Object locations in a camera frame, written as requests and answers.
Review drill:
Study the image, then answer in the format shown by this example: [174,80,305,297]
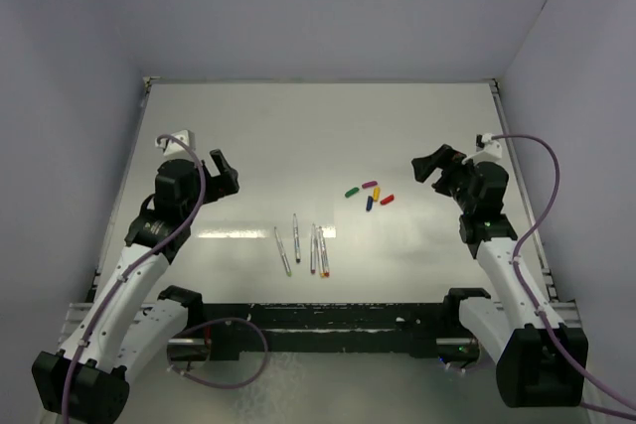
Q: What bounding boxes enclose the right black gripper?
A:
[412,144,476,213]

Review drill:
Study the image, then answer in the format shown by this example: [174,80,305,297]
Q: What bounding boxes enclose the green pen cap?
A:
[345,187,360,198]

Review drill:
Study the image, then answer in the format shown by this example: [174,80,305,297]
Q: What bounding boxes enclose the blue marker pen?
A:
[292,213,301,263]

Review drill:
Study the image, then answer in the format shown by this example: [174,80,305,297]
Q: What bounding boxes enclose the green marker pen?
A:
[273,226,292,277]

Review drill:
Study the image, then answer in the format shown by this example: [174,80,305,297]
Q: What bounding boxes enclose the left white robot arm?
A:
[32,150,239,423]

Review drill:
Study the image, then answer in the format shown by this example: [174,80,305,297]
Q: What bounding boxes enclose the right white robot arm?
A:
[411,141,588,408]

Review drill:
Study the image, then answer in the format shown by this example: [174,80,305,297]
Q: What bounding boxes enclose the red pen cap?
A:
[380,195,395,206]

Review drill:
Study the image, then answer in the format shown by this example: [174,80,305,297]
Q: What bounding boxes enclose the yellow marker pen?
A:
[316,226,326,278]

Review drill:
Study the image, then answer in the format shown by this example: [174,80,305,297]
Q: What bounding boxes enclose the purple marker pen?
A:
[310,223,318,275]

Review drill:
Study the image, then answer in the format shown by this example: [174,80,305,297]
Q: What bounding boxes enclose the red marker pen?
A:
[318,226,330,278]

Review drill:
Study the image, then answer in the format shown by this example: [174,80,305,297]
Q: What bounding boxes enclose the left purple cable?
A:
[62,134,270,424]

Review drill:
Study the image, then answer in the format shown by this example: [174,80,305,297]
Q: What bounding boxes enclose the purple cable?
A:
[62,134,270,424]
[436,133,636,420]

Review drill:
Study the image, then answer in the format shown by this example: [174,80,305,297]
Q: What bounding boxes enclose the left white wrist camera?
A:
[155,129,196,157]

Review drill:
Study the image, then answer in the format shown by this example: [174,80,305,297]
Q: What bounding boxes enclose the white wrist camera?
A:
[462,133,503,165]
[155,129,196,157]

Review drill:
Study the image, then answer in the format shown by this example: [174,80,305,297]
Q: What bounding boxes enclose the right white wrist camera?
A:
[462,133,503,165]

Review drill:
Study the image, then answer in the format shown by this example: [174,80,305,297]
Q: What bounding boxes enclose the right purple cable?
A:
[436,133,636,420]

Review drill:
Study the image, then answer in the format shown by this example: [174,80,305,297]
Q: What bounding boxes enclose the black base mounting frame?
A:
[183,303,483,363]

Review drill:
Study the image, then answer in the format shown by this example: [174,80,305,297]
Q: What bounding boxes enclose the aluminium rail right side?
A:
[489,79,565,330]

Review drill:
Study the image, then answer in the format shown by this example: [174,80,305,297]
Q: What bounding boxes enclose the aluminium rail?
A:
[58,300,150,346]
[489,79,565,330]

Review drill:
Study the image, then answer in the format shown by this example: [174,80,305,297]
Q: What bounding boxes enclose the aluminium rail front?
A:
[58,300,150,346]

